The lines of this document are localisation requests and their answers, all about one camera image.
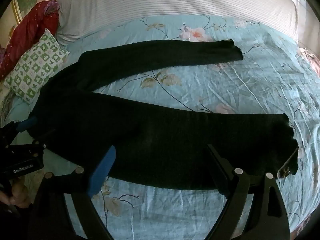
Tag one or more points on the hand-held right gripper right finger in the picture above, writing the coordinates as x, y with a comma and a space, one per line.
221, 172

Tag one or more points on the white striped bed cover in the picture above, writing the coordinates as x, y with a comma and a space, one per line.
175, 0

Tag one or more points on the black pants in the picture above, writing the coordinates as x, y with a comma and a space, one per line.
150, 135

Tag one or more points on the red patterned cloth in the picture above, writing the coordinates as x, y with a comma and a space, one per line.
32, 30

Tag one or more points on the gold framed headboard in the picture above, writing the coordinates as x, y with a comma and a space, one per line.
17, 11

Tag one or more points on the floral light blue bed sheet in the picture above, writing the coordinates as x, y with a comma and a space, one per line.
225, 85

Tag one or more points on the person's left hand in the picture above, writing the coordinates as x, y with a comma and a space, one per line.
18, 196

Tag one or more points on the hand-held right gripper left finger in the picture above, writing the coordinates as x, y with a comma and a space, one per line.
103, 172

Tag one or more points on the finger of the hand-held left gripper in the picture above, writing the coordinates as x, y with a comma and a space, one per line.
37, 147
26, 125

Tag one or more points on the green checked pillow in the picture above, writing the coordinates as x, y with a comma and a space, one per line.
37, 65

